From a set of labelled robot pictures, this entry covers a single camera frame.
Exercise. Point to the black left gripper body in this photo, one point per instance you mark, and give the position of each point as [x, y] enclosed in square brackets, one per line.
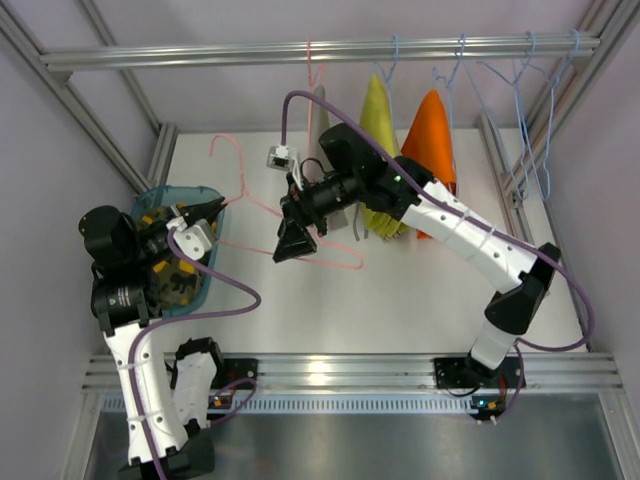
[172, 213]

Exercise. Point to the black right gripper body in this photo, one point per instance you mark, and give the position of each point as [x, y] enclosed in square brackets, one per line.
[302, 215]

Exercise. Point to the camouflage trousers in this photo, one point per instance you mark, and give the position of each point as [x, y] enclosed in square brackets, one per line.
[182, 287]

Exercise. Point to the pink wire hanger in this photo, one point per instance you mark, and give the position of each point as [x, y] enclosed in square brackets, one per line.
[315, 114]
[244, 193]

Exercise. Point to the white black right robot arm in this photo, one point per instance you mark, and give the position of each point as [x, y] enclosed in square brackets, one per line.
[520, 274]

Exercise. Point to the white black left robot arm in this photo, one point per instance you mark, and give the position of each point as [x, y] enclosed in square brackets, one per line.
[165, 381]

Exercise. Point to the orange trousers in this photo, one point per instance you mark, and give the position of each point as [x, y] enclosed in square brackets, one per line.
[429, 141]

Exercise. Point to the blue hanger under yellow trousers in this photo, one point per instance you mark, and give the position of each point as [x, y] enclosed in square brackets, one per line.
[377, 114]

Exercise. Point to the blue hanger under orange trousers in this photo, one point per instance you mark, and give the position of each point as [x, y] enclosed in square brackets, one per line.
[448, 82]

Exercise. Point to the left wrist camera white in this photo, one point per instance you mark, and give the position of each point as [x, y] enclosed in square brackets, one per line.
[191, 232]

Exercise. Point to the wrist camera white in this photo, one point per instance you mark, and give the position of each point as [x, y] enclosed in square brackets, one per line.
[286, 158]
[191, 232]

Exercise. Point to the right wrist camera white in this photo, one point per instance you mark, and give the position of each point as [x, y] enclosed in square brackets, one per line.
[286, 158]

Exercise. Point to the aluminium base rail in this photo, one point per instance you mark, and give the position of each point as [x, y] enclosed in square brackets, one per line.
[581, 372]

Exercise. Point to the aluminium hanging rail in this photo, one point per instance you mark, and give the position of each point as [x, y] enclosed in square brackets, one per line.
[527, 45]

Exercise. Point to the slotted cable duct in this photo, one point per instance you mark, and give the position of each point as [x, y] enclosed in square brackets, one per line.
[298, 403]

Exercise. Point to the empty blue wire hanger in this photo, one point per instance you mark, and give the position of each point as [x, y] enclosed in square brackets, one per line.
[514, 84]

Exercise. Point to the right aluminium frame post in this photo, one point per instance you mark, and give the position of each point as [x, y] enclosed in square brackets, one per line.
[612, 22]

